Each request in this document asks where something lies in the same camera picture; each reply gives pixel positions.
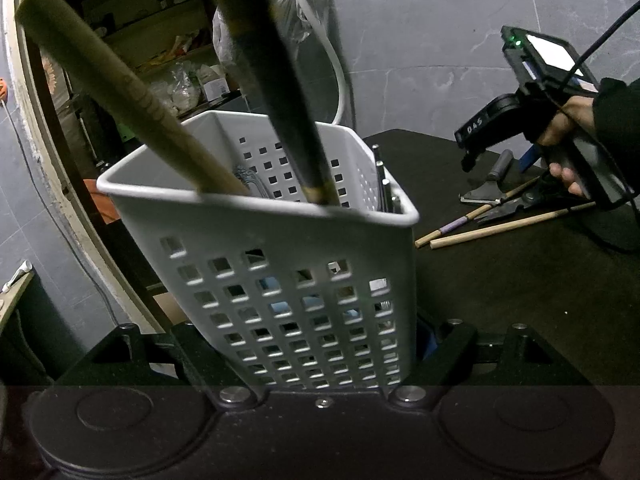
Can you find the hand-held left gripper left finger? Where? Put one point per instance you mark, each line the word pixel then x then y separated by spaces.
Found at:
pixel 200 347

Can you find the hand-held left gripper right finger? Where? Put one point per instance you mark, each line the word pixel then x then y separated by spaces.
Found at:
pixel 431 345

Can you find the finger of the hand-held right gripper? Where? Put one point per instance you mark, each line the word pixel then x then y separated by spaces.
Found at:
pixel 528 159
pixel 470 161

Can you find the metal peeler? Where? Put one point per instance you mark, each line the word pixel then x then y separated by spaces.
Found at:
pixel 500 165

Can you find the plain wooden chopstick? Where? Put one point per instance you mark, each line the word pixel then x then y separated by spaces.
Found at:
pixel 125 90
pixel 500 228

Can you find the white perforated utensil basket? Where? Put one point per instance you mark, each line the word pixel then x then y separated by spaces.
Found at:
pixel 300 232

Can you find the person's right forearm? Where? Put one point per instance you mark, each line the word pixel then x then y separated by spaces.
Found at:
pixel 620 125

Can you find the person's right hand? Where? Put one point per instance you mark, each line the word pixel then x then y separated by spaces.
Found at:
pixel 575 112

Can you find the black kitchen scissors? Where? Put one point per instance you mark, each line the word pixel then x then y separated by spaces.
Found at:
pixel 500 214

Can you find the wooden side counter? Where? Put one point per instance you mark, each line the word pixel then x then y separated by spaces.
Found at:
pixel 17 295

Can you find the white tube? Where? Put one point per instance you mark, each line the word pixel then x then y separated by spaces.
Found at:
pixel 20 275

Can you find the clear plastic bag dark contents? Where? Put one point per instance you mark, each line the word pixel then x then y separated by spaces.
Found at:
pixel 297 15

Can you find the white box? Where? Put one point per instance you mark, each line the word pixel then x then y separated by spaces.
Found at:
pixel 215 87

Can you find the clear bag of food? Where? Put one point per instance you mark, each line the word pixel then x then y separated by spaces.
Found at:
pixel 182 87

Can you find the wooden storage shelf unit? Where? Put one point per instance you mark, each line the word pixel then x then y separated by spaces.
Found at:
pixel 150 45

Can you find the orange plug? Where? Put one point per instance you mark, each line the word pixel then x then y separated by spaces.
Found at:
pixel 4 89

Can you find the pale wooden door frame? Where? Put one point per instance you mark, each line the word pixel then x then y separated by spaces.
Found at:
pixel 52 170

